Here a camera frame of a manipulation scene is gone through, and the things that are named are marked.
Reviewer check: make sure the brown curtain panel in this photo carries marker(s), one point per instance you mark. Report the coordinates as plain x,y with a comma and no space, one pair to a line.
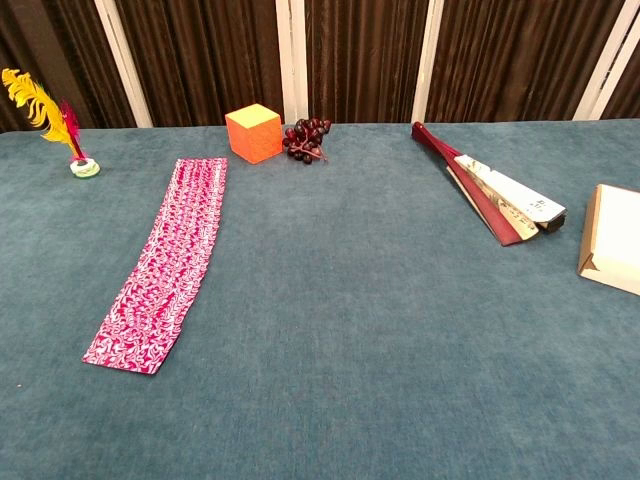
50,45
200,60
510,60
627,95
365,60

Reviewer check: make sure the white vertical post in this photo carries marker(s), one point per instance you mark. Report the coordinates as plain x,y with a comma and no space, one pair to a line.
125,65
605,65
427,60
292,60

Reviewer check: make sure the yellow pink feather shuttlecock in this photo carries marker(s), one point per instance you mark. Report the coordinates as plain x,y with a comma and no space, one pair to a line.
55,120

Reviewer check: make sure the pink patterned cloth strip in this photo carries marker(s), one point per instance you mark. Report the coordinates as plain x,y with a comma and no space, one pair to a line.
192,225

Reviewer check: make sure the brown cardboard box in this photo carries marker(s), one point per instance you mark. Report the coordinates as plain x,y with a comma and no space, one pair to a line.
615,240

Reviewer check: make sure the teal velvet tablecloth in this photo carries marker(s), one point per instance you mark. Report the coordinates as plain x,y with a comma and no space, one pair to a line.
350,325

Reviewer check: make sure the orange cube with yellow face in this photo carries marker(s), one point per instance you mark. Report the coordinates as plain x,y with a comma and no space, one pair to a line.
252,137

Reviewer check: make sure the dark red grape bunch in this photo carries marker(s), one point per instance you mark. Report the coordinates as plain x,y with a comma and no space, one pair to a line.
304,140

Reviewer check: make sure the red paper folding fan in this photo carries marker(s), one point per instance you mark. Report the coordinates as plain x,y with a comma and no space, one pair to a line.
500,200

